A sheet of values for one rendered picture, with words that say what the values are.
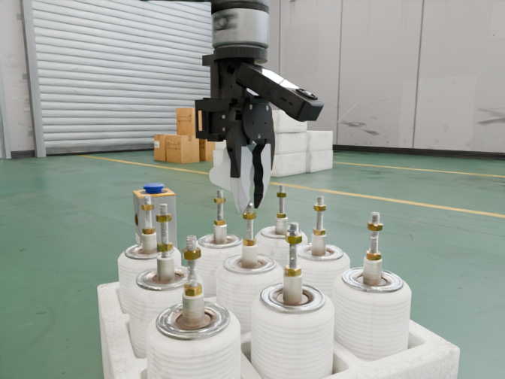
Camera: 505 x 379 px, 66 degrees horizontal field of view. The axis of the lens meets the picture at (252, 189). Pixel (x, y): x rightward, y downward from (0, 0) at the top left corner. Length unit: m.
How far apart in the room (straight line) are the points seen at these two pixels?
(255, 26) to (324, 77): 5.98
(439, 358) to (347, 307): 0.12
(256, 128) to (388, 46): 5.55
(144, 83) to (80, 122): 1.17
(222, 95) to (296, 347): 0.32
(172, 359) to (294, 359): 0.13
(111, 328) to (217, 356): 0.22
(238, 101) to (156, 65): 6.04
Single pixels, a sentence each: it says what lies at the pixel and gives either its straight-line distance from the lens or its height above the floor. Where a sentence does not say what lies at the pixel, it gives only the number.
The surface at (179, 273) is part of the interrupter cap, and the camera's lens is 0.54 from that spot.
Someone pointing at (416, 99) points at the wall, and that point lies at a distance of 5.78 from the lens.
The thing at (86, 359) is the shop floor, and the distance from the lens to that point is 0.88.
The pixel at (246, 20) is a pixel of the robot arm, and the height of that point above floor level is 0.57.
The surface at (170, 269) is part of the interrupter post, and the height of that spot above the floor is 0.27.
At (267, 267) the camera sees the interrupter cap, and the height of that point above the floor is 0.25.
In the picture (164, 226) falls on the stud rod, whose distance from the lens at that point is 0.50.
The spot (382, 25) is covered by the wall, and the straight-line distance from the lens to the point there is 6.12.
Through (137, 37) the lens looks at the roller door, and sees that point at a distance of 6.42.
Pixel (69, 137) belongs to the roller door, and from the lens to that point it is 5.83.
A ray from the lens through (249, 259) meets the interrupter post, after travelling 0.55.
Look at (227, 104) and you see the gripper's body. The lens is 0.50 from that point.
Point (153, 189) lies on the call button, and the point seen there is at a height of 0.32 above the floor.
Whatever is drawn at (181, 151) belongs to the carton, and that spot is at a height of 0.13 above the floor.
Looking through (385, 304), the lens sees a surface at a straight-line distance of 0.50.
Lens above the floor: 0.45
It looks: 10 degrees down
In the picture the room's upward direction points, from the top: straight up
